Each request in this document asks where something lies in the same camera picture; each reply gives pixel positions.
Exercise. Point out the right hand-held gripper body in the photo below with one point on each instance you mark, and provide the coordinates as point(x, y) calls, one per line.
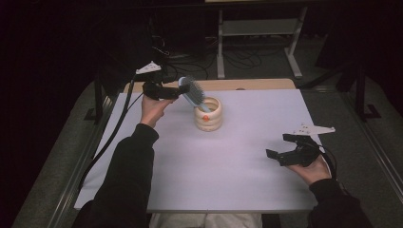
point(307, 148)

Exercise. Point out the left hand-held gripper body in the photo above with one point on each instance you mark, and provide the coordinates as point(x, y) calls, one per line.
point(155, 88)

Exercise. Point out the light blue hairbrush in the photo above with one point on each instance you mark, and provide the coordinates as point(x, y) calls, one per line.
point(194, 91)

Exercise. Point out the cream ribbed cup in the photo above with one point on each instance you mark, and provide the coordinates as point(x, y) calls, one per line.
point(209, 122)

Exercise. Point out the person's left hand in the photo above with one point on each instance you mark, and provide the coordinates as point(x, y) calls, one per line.
point(153, 109)

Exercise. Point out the person's right hand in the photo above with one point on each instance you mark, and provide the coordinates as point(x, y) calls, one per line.
point(312, 172)

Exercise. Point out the white table cover sheet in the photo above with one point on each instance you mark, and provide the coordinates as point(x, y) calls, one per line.
point(228, 164)

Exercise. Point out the wooden table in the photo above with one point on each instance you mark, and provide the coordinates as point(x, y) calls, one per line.
point(237, 84)

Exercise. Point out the black floor stand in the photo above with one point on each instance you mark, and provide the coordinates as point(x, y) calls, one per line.
point(99, 98)
point(361, 91)

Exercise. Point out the grey metal stand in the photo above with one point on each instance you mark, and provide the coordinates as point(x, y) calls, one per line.
point(259, 28)

